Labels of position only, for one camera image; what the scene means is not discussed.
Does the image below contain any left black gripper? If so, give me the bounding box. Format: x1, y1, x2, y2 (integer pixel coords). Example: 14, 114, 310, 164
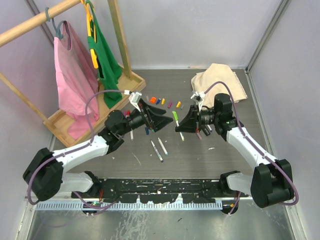
117, 99, 173, 137

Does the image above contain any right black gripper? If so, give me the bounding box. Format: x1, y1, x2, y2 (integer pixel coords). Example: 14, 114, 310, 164
175, 104, 220, 134

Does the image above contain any orange highlighter cap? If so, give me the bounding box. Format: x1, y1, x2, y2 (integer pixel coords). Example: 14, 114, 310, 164
150, 97, 157, 104

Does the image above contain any orange black highlighter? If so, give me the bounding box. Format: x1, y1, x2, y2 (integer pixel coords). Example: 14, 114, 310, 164
203, 127, 211, 136

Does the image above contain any white grey marker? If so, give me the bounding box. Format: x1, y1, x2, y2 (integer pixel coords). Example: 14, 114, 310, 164
130, 130, 134, 141

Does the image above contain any teal cap marker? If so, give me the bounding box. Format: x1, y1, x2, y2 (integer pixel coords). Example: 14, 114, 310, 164
157, 137, 169, 156

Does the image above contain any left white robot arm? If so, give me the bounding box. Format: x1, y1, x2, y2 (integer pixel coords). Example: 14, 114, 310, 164
22, 99, 173, 202

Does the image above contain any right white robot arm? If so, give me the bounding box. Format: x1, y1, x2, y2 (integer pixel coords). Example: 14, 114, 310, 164
175, 91, 295, 208

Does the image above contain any beige cloth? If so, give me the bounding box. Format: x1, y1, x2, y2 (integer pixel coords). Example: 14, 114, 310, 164
190, 63, 248, 103

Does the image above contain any green shirt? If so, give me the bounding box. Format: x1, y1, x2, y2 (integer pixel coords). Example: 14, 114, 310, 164
87, 6, 123, 110

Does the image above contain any pink shirt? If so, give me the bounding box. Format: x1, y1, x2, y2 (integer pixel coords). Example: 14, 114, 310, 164
53, 21, 99, 140

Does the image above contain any wooden clothes rack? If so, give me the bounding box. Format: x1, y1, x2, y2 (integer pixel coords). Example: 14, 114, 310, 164
0, 0, 147, 148

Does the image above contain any yellow clothes hanger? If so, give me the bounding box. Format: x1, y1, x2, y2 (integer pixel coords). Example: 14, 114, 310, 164
80, 0, 99, 69

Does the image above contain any grey clothes hanger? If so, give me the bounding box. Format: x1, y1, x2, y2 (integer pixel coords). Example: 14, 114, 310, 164
44, 6, 70, 41

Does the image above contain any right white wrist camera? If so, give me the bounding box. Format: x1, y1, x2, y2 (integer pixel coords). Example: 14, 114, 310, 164
190, 90, 206, 111

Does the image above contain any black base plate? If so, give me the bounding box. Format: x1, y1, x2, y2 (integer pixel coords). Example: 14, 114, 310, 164
79, 178, 237, 204

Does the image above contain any slotted cable duct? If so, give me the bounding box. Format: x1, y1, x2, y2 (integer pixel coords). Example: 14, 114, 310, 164
35, 199, 223, 211

